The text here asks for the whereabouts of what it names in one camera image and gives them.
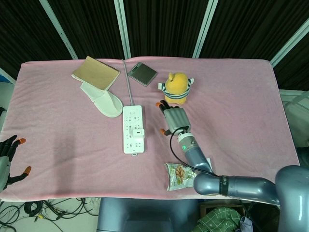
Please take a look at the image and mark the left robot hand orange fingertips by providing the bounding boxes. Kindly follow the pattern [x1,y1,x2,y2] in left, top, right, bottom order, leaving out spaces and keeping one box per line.
[0,134,32,193]

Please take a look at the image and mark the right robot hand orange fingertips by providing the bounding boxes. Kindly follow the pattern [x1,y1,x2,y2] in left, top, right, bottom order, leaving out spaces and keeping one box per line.
[155,101,193,136]

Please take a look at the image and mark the white plug with orange part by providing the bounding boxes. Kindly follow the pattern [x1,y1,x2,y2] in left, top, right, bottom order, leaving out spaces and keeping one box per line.
[130,129,146,141]

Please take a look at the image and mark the white power strip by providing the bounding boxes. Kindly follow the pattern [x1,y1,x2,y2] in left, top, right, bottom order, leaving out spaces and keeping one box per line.
[122,104,147,157]

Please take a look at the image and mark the yellow plush toy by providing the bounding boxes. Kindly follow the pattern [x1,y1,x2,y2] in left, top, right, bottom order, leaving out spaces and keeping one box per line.
[158,72,196,106]

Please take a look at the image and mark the grey square flat device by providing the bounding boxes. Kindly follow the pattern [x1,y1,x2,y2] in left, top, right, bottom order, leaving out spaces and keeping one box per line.
[127,62,158,87]

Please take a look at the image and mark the peanut snack bag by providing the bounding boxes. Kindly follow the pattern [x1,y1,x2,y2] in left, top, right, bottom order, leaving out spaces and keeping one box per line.
[164,157,214,192]

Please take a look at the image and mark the pink table cloth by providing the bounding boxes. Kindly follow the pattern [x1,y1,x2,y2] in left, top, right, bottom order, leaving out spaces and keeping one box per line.
[0,57,301,201]

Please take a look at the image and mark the white slipper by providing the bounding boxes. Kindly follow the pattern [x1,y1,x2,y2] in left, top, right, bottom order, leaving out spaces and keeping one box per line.
[79,81,123,118]

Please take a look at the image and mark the brown spiral notebook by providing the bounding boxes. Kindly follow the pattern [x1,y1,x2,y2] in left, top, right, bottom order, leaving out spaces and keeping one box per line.
[71,56,121,91]

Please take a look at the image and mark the blue-grey robot torso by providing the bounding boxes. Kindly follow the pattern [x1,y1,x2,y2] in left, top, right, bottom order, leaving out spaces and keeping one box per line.
[96,197,201,232]

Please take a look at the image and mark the green plaid cloth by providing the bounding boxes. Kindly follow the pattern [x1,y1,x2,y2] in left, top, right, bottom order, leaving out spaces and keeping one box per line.
[197,206,244,232]

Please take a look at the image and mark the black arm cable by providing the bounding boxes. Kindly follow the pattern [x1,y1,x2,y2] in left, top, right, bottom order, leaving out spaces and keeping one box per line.
[169,127,218,177]

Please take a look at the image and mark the black floor cables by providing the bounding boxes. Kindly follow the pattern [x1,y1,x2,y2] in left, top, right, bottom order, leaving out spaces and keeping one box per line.
[0,197,99,232]

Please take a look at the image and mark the grey power strip cord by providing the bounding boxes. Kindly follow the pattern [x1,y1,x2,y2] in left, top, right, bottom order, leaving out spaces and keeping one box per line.
[122,59,135,106]

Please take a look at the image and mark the white frame post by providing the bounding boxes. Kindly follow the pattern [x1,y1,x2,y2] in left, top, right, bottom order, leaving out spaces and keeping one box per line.
[114,0,131,59]
[40,0,78,60]
[192,0,218,58]
[270,16,309,67]

